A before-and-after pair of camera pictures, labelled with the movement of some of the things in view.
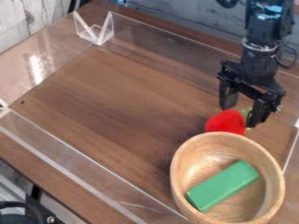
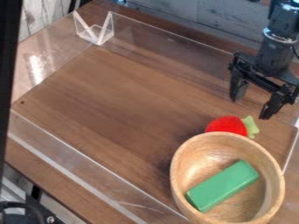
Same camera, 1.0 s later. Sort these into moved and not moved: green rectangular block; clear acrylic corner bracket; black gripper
Moved: black gripper
Not moved: clear acrylic corner bracket; green rectangular block
